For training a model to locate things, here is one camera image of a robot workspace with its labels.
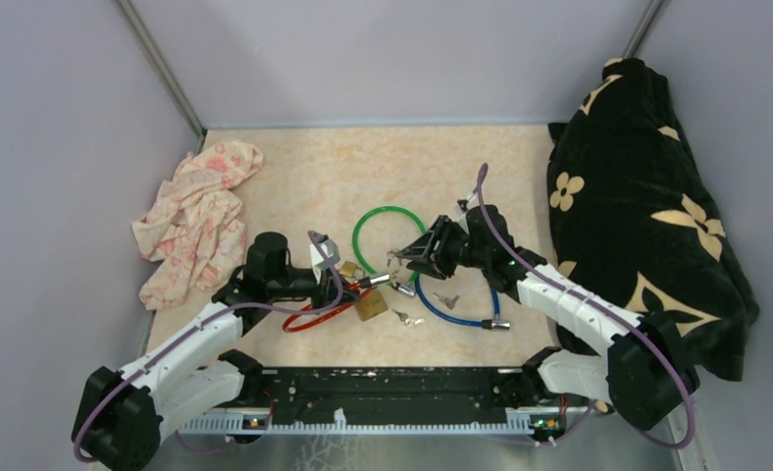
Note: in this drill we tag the small key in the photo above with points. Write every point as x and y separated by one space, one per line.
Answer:
448 301

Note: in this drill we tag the silver key bunch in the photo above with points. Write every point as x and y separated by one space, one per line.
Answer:
408 320

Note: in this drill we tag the pink patterned cloth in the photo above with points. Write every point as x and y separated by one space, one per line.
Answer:
193 230

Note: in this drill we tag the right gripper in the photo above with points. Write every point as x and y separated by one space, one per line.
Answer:
424 247

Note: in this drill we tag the small brass padlock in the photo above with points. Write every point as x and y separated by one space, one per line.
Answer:
351 270

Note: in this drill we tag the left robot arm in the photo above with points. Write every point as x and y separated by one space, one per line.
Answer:
125 415

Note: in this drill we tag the red cable lock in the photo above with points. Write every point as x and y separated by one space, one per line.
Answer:
362 288

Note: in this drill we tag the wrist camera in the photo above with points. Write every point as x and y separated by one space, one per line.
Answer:
323 252
465 204

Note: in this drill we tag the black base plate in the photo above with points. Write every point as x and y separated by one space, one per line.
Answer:
399 396

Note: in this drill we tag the green cable lock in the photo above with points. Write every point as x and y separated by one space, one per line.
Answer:
403 288

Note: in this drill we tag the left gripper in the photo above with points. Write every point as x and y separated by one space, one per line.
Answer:
328 289

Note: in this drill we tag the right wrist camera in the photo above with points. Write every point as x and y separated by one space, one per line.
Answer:
465 204

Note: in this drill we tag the blue cable lock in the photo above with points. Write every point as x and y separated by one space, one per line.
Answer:
494 323

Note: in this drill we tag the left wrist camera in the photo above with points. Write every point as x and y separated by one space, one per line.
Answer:
323 252

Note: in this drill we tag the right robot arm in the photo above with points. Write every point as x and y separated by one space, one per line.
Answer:
639 365

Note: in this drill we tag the green lock key pair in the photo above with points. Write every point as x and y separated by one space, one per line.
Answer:
394 259

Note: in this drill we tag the black floral blanket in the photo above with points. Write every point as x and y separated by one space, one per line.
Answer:
631 219

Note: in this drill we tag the large brass padlock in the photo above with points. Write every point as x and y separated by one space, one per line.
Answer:
371 304

